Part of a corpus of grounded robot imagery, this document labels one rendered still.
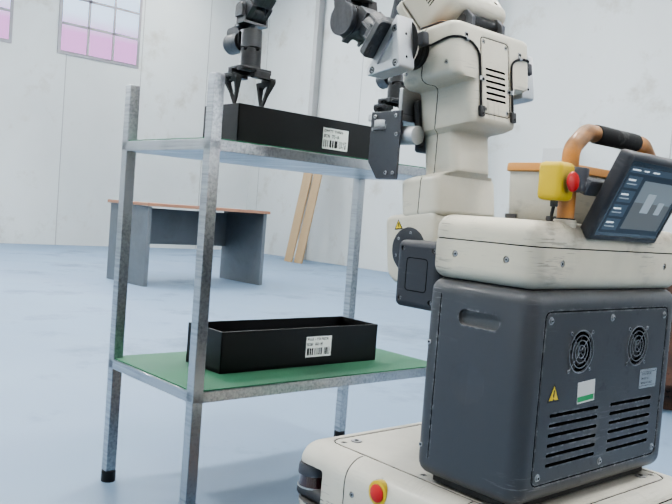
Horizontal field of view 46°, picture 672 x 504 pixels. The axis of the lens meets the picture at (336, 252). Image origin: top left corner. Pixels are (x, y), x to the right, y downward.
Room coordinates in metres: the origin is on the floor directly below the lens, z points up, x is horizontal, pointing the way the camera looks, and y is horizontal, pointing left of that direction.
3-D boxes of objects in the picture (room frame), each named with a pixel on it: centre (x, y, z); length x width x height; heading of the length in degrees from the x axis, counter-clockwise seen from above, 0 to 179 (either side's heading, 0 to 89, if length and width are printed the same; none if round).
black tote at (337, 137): (2.31, 0.12, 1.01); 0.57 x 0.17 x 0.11; 131
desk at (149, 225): (7.71, 1.45, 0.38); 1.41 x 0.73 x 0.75; 135
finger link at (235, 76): (2.12, 0.29, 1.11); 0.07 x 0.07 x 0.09; 41
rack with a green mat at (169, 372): (2.30, 0.12, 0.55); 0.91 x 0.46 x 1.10; 132
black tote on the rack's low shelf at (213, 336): (2.30, 0.12, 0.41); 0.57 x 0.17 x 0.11; 132
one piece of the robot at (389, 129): (1.94, -0.20, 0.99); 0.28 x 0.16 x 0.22; 131
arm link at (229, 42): (2.18, 0.30, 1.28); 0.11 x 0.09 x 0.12; 42
